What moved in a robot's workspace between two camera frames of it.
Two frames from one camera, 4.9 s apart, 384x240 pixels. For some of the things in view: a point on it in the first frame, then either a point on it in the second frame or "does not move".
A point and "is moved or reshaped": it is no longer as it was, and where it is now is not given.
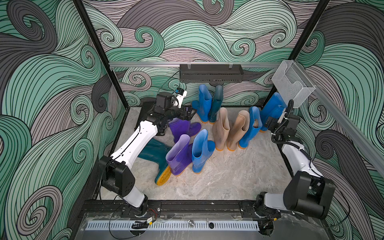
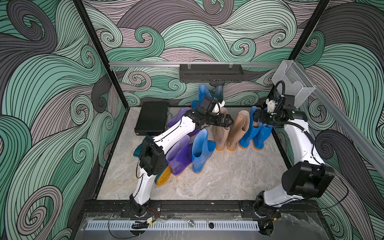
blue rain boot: x=275 y=107 is moved or reshaped
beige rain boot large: x=220 y=129 does not move
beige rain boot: x=240 y=128 does not move
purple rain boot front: x=180 y=156 does not move
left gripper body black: x=173 y=113 → x=212 y=120
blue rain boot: x=255 y=125 does not move
